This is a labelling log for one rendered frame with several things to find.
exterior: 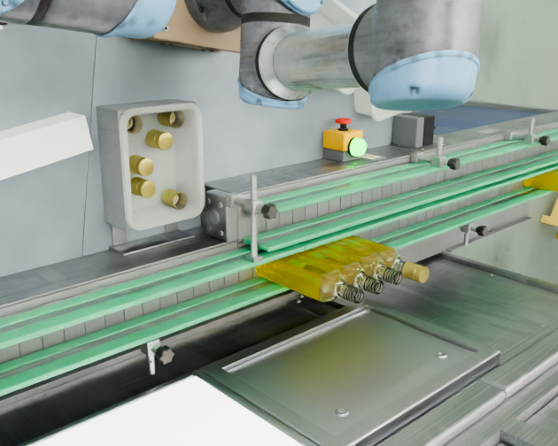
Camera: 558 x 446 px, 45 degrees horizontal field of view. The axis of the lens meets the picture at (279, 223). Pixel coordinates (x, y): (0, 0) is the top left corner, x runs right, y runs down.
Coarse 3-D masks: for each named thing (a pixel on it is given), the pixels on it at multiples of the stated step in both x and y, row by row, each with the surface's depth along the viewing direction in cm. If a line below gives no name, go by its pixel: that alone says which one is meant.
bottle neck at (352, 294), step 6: (342, 282) 126; (336, 288) 125; (342, 288) 124; (348, 288) 123; (354, 288) 123; (360, 288) 123; (336, 294) 125; (342, 294) 124; (348, 294) 123; (354, 294) 122; (360, 294) 124; (348, 300) 124; (354, 300) 122; (360, 300) 124
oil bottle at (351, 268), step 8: (320, 248) 140; (304, 256) 136; (312, 256) 135; (320, 256) 135; (328, 256) 135; (336, 256) 135; (328, 264) 132; (336, 264) 131; (344, 264) 131; (352, 264) 131; (360, 264) 132; (344, 272) 129; (352, 272) 129; (360, 272) 130; (352, 280) 129
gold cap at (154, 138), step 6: (150, 132) 127; (156, 132) 126; (162, 132) 125; (150, 138) 127; (156, 138) 125; (162, 138) 125; (168, 138) 126; (150, 144) 127; (156, 144) 125; (162, 144) 125; (168, 144) 126
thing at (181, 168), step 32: (160, 128) 129; (192, 128) 128; (128, 160) 118; (160, 160) 131; (192, 160) 130; (128, 192) 119; (160, 192) 133; (192, 192) 132; (128, 224) 121; (160, 224) 126
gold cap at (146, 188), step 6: (132, 180) 127; (138, 180) 126; (144, 180) 125; (132, 186) 126; (138, 186) 125; (144, 186) 125; (150, 186) 125; (132, 192) 127; (138, 192) 125; (144, 192) 125; (150, 192) 126
